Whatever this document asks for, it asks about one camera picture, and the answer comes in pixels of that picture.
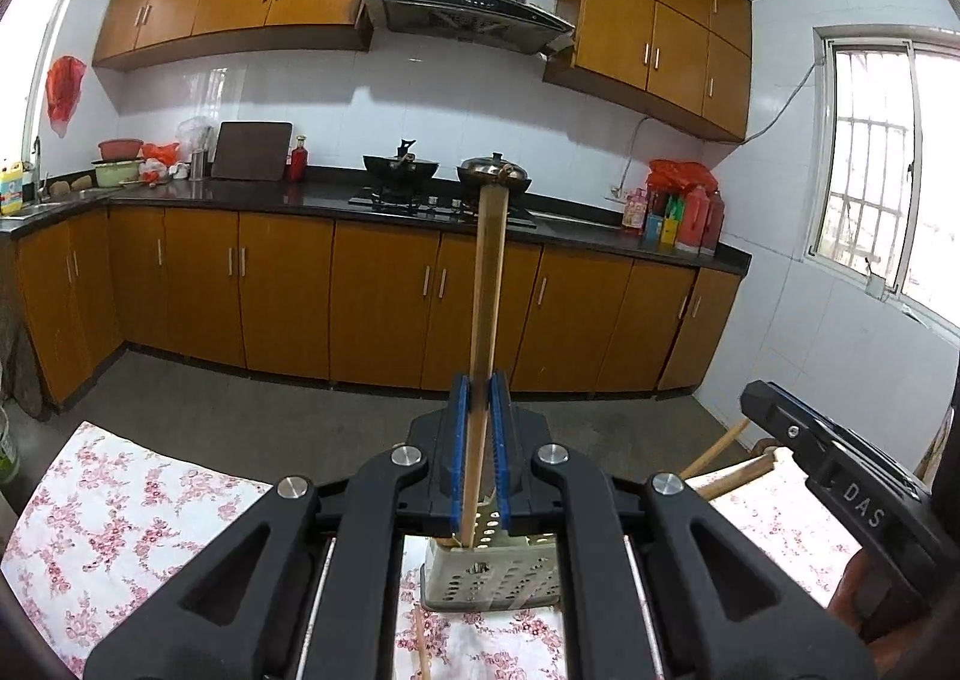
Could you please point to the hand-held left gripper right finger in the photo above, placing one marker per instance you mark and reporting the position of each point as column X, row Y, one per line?
column 501, row 455

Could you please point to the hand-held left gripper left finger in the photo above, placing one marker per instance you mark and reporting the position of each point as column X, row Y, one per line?
column 459, row 455

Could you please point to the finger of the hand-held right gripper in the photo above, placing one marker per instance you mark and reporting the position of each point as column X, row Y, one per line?
column 840, row 431
column 784, row 425

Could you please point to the wooden chopstick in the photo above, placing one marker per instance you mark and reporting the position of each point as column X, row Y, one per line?
column 739, row 477
column 720, row 446
column 420, row 642
column 487, row 275

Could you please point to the green perforated utensil holder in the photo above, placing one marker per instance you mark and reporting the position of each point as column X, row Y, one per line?
column 487, row 579

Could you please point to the person's right hand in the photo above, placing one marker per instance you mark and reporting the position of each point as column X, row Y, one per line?
column 847, row 579

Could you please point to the dark red sauce jug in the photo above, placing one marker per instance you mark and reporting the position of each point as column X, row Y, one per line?
column 715, row 223

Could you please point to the bright red sauce jug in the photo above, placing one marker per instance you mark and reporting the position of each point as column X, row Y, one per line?
column 694, row 223

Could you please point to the wooden lower kitchen cabinets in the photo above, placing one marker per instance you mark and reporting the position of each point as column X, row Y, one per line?
column 285, row 298

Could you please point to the barred window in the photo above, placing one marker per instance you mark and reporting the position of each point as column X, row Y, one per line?
column 862, row 185

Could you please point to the black gas stove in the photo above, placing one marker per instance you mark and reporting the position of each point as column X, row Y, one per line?
column 420, row 206

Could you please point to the pink label bottle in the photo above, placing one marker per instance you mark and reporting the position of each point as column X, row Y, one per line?
column 634, row 211

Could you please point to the red bag over bottles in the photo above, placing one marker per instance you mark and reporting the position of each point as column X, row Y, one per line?
column 679, row 174

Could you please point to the black open wok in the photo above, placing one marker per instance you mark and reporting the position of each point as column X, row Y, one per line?
column 397, row 169

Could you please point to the red bottle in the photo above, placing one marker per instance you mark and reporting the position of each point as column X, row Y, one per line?
column 298, row 163

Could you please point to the black kitchen countertop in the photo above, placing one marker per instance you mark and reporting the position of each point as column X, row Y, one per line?
column 247, row 194

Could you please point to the red floral white tablecloth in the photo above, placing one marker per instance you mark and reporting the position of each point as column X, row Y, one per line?
column 112, row 537

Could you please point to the dark cutting board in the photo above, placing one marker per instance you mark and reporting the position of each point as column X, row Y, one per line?
column 251, row 151

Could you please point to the steel cup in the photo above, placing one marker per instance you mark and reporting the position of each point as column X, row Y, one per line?
column 197, row 164

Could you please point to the red and white plastic bags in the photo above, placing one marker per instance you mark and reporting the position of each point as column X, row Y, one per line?
column 161, row 163

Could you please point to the clear plastic bag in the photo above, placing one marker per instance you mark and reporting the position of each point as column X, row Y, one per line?
column 193, row 133

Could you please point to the green basin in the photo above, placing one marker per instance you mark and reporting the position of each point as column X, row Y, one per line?
column 116, row 174

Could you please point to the dark mottled cloth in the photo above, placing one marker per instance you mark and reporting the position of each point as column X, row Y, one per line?
column 19, row 365

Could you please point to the red basin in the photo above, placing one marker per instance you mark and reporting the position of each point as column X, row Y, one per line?
column 120, row 148

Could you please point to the steel faucet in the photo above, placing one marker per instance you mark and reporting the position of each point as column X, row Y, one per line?
column 37, row 170

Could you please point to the yellow detergent bottle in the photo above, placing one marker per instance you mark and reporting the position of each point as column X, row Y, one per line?
column 11, row 193

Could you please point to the hanging red plastic bag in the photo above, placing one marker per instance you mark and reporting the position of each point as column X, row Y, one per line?
column 65, row 91

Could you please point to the window beside sink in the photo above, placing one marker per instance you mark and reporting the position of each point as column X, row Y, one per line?
column 37, row 35

